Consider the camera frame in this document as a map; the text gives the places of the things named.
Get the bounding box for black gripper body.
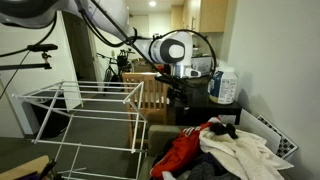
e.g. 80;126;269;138
169;85;193;105

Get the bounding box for red shorts with white stripes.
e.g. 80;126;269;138
149;116;221;179

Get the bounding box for black side table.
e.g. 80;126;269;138
173;84;243;127

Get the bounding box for pile of clothes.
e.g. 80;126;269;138
138;124;201;180

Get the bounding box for wooden slatted chair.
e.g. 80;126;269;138
121;72;171;148

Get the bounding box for large blue label protein tub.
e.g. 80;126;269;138
207;66;239;105

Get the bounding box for black sock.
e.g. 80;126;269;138
209;121;239;140

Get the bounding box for black garment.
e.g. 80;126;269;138
151;138;221;180

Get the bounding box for dark grey knit garment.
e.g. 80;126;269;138
186;161;241;180

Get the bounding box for black bicycle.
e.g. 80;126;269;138
96;48;136;93

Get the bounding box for small white garment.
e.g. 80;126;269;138
160;169;178;180

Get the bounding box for white flat board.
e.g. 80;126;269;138
239;109;281;155

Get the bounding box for cream fleece towel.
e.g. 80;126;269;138
198;125;295;180

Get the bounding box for checkerboard calibration board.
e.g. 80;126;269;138
256;114;299;160

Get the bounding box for black floor box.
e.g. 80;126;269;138
31;96;73;139

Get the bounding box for black clamp tool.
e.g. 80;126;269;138
14;159;58;180

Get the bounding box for light brown wooden board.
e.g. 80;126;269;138
0;154;50;180

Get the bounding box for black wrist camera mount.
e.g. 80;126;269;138
154;75;188;88

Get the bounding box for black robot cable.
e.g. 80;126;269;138
148;29;218;89

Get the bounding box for white wire drying rack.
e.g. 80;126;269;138
11;79;148;180

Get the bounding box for light wooden wall cabinet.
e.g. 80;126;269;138
170;0;229;34

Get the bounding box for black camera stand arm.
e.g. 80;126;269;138
0;43;59;72

